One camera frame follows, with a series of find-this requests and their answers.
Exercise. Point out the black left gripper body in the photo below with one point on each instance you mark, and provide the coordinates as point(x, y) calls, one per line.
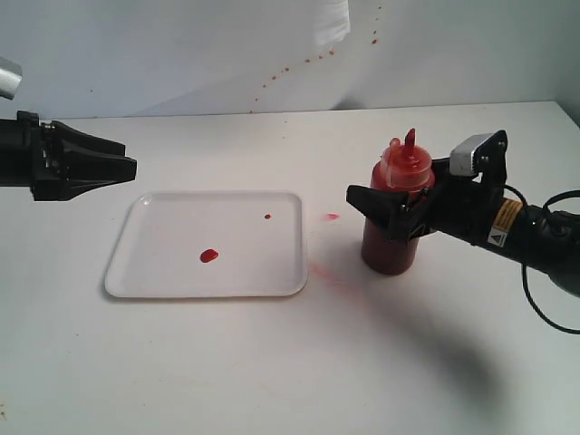
point(31, 157)

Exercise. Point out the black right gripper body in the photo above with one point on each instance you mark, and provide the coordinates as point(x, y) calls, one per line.
point(483, 217)

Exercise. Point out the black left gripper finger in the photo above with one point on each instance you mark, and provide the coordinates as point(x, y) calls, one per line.
point(84, 173)
point(86, 141)

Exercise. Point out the red sauce squeeze bottle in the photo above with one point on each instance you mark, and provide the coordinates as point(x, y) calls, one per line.
point(406, 168)

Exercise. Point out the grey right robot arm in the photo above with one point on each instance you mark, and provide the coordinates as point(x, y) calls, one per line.
point(563, 244)

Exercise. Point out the red sauce blob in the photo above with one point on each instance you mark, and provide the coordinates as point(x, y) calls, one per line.
point(208, 255)

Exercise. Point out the white cloth backdrop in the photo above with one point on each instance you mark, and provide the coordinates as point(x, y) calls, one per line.
point(83, 59)

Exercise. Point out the white rectangular plastic tray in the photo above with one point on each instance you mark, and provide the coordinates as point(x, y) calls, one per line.
point(157, 252)

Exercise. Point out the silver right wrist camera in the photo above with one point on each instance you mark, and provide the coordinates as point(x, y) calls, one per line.
point(483, 154)

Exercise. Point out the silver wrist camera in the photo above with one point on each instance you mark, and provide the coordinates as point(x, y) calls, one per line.
point(483, 154)
point(11, 75)

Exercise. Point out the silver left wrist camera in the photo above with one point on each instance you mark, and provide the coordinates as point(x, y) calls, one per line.
point(11, 75)

